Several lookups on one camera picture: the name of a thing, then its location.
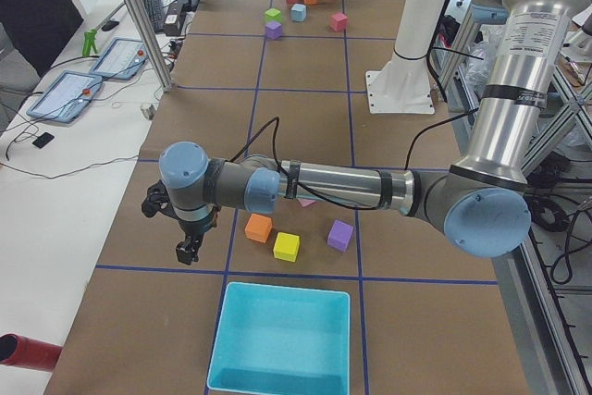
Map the blue foam block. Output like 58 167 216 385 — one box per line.
290 4 307 22

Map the green figurine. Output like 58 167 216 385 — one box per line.
81 29 98 57

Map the blue teach pendant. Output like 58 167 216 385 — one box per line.
89 38 147 80
26 70 104 124

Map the near purple foam block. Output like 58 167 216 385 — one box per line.
327 219 353 252

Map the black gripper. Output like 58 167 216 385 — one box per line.
141 181 218 265

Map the near orange foam block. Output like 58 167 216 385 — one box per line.
244 214 273 243

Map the red cylinder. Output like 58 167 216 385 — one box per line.
1 333 62 372

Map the yellow foam block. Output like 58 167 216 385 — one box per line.
273 232 300 262

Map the black keyboard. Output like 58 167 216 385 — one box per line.
142 0 165 32

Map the light pink foam block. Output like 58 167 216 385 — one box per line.
297 198 316 207

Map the far purple foam block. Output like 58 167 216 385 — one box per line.
265 20 283 40

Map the aluminium frame post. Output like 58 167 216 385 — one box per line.
123 0 173 92

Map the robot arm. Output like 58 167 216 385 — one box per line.
142 0 591 264

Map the green foam block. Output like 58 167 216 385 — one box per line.
265 7 283 23

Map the far pink foam block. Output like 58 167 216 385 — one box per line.
330 12 349 32

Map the cyan plastic bin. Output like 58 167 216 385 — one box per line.
206 282 351 394

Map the black smartphone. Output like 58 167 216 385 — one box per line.
32 132 55 149

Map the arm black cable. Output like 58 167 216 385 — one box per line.
229 116 482 209

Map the person in black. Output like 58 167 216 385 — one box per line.
0 0 85 78

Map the near blue teach pendant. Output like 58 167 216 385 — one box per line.
26 70 104 124

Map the far blue teach pendant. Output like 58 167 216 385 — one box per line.
89 38 147 80

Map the purple foam block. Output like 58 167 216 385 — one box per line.
265 20 283 40
327 219 353 252

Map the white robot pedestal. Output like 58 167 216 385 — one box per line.
365 0 448 115

